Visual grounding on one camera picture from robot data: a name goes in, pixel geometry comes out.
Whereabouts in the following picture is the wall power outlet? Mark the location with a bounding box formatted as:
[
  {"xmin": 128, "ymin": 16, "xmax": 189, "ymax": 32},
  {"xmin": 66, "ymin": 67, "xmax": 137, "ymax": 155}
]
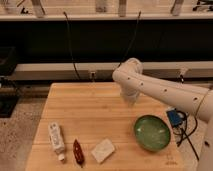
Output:
[{"xmin": 89, "ymin": 71, "xmax": 96, "ymax": 81}]

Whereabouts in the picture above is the right black hanging cable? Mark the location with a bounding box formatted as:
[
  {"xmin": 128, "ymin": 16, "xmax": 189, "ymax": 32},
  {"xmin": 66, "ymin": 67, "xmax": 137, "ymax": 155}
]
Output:
[{"xmin": 116, "ymin": 10, "xmax": 142, "ymax": 68}]

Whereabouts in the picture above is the green bowl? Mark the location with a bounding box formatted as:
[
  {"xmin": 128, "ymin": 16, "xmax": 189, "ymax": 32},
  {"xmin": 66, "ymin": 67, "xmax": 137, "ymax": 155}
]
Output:
[{"xmin": 134, "ymin": 115, "xmax": 171, "ymax": 152}]

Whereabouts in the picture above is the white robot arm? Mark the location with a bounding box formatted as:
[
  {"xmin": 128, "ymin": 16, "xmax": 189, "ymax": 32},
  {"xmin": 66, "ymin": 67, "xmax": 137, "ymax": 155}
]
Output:
[{"xmin": 112, "ymin": 58, "xmax": 213, "ymax": 171}]

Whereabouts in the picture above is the white sponge block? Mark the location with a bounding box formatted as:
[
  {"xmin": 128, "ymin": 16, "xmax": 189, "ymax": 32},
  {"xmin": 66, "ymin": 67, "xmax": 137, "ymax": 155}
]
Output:
[{"xmin": 91, "ymin": 139, "xmax": 115, "ymax": 164}]

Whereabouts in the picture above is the blue connector box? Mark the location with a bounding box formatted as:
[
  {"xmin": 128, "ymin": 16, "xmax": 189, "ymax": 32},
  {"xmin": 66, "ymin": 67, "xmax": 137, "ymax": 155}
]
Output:
[{"xmin": 167, "ymin": 110, "xmax": 182, "ymax": 127}]

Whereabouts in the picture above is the left black hanging cable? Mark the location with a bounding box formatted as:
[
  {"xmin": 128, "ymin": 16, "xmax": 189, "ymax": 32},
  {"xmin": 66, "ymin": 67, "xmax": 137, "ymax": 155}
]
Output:
[{"xmin": 62, "ymin": 11, "xmax": 82, "ymax": 81}]

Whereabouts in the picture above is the black hanging cable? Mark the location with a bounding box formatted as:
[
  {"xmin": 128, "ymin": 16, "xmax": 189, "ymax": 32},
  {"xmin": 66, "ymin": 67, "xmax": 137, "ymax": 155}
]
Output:
[
  {"xmin": 62, "ymin": 11, "xmax": 82, "ymax": 81},
  {"xmin": 116, "ymin": 10, "xmax": 142, "ymax": 68}
]

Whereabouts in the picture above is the white tube with cap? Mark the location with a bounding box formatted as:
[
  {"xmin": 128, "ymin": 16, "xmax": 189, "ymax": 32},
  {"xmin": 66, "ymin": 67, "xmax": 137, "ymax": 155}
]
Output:
[{"xmin": 48, "ymin": 122, "xmax": 66, "ymax": 162}]

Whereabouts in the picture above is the dark red wrapped snack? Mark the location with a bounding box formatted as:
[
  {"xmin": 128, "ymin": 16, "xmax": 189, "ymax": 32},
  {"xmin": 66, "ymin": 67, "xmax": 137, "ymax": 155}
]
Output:
[{"xmin": 73, "ymin": 140, "xmax": 85, "ymax": 166}]

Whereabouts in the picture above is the black floor cable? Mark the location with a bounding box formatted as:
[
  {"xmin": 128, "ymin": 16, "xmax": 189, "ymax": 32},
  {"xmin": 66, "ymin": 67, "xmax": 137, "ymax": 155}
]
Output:
[{"xmin": 173, "ymin": 109, "xmax": 203, "ymax": 164}]

